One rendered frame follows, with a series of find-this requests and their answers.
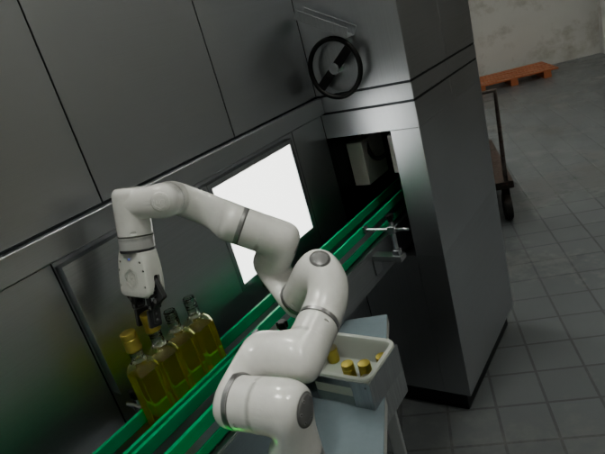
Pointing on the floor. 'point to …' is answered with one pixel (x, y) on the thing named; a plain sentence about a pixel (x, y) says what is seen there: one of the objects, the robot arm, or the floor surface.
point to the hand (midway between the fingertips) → (148, 316)
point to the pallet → (517, 74)
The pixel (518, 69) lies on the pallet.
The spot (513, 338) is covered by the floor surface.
